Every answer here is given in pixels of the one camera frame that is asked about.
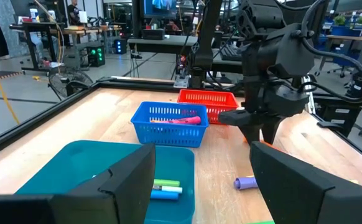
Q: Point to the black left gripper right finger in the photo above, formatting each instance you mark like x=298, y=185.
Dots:
x=308, y=202

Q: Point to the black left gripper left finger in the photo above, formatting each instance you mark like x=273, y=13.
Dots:
x=75, y=208

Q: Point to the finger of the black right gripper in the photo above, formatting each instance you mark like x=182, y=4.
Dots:
x=252, y=132
x=271, y=130

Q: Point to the purple highlighter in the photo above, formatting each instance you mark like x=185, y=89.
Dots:
x=246, y=183

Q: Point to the pink highlighter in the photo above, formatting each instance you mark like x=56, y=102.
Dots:
x=188, y=120

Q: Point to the blue barrel marker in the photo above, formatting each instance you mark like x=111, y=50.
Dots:
x=165, y=195

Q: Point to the green barrel marker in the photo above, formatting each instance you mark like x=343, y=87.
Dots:
x=167, y=183

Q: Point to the brown cap white marker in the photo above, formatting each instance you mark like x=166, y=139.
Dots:
x=171, y=189

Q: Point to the grey keyboard desk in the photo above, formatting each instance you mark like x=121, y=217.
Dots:
x=227, y=66

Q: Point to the red plastic basket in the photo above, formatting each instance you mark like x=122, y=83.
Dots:
x=215, y=102

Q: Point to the green plastic basket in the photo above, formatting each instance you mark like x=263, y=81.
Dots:
x=262, y=222

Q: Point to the black backlit keyboard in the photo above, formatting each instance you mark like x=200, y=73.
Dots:
x=230, y=53

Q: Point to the teal plastic bin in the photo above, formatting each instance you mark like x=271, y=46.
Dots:
x=84, y=155

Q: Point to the black equipment box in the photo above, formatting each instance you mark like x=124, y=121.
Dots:
x=333, y=113

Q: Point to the blue plastic basket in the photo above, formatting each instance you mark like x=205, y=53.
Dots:
x=168, y=133

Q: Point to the wooden plant table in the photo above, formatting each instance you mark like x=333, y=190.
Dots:
x=352, y=39

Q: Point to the person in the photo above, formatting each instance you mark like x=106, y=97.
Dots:
x=73, y=12
x=171, y=26

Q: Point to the black floor fan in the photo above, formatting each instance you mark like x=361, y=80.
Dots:
x=59, y=84

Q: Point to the black box white labels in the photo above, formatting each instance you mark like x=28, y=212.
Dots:
x=153, y=34

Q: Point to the monitor with blue screen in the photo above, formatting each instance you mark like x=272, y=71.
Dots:
x=160, y=7

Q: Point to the black striped floor mat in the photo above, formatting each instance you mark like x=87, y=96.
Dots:
x=0, y=76

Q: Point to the black computer blue lights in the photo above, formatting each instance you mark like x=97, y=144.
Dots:
x=119, y=46

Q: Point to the black computer green lights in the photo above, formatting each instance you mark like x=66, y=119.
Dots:
x=95, y=55

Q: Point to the wooden work table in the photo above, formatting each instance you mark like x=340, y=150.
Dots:
x=84, y=31

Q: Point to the black standing desk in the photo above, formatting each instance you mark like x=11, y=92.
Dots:
x=28, y=26

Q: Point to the silver arm base bracket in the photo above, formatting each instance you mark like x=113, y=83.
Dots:
x=181, y=82

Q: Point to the black aluminium table frame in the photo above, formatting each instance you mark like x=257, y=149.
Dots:
x=28, y=124

